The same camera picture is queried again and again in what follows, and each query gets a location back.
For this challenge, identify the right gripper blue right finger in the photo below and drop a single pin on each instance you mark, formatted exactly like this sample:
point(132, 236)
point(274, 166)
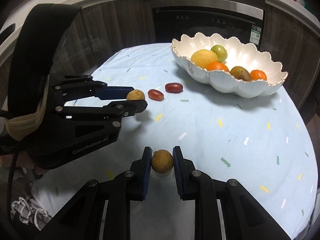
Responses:
point(193, 184)

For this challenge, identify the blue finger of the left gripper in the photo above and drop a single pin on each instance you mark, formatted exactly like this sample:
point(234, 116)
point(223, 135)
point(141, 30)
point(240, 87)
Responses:
point(128, 107)
point(113, 93)

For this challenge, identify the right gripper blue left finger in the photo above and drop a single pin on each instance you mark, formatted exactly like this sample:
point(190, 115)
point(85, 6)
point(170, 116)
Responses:
point(131, 185)

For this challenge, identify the brown longan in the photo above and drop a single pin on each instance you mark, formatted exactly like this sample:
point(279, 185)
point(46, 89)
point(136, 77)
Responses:
point(162, 161)
point(135, 95)

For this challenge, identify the red jujube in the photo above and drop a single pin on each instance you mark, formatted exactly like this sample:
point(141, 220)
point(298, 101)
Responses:
point(155, 95)
point(173, 88)

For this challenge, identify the yellow lemon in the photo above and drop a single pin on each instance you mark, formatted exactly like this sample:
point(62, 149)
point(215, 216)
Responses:
point(204, 57)

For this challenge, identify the orange tangerine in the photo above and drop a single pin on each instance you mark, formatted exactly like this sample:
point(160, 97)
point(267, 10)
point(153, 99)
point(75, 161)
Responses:
point(217, 66)
point(258, 75)

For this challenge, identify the green apple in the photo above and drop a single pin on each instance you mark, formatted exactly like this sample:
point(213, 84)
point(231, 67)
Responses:
point(220, 51)

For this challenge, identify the brown green pear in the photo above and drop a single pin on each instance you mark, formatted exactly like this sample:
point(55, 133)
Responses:
point(240, 73)

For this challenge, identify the left hand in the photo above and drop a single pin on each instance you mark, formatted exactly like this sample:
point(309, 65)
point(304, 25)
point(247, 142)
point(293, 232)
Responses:
point(15, 130)

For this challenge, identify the light blue patterned cloth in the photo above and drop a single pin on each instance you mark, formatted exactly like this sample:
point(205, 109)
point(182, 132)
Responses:
point(262, 142)

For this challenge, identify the grey checkered fringed cloth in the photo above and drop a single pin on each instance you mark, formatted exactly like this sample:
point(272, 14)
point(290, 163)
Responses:
point(21, 206)

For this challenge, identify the white scalloped ceramic bowl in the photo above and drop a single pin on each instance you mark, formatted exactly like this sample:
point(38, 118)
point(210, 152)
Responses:
point(238, 55)

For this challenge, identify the black built-in dishwasher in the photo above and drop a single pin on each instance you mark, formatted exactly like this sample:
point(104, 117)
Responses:
point(173, 18)

